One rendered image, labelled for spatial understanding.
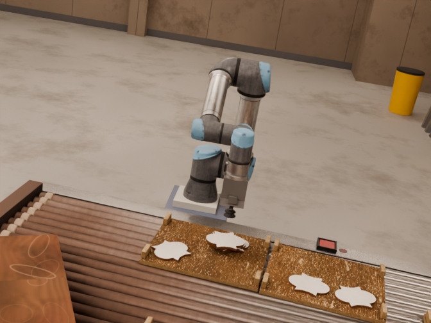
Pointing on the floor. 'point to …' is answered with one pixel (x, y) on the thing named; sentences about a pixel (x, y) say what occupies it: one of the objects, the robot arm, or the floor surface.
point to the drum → (405, 90)
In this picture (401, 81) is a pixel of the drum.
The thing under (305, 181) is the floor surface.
